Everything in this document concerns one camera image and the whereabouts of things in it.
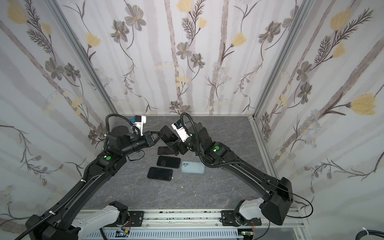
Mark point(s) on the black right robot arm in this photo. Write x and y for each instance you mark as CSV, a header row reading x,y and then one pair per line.
x,y
275,196

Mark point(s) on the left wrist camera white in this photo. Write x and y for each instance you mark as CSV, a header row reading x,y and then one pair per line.
x,y
139,122

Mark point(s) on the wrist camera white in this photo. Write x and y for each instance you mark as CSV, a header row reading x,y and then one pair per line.
x,y
139,122
181,131

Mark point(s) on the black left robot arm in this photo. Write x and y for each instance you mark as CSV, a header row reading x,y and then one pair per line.
x,y
57,222

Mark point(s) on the small green circuit board right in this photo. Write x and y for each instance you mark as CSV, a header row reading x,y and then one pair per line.
x,y
246,234

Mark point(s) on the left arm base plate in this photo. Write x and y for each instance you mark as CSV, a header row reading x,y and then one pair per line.
x,y
132,219

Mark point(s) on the black phone picked up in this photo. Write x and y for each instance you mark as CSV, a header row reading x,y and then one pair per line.
x,y
166,151

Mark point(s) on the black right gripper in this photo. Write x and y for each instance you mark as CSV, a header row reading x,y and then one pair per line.
x,y
182,146

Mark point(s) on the white slotted cable duct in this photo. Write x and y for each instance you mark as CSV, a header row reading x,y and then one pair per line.
x,y
169,234

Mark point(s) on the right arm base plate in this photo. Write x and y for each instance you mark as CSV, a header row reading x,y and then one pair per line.
x,y
231,219

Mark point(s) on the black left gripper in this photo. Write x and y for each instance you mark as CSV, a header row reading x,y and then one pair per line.
x,y
148,138

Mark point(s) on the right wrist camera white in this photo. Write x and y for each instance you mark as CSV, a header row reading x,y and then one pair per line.
x,y
181,131

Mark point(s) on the aluminium frame rail front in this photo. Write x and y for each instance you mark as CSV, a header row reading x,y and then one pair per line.
x,y
199,218

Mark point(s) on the small green circuit board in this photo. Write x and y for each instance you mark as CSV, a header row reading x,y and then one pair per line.
x,y
122,234
246,234

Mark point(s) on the small green circuit board left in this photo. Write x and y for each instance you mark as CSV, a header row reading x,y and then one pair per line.
x,y
122,234

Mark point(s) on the light blue phone case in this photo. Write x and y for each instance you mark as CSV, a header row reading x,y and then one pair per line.
x,y
193,167

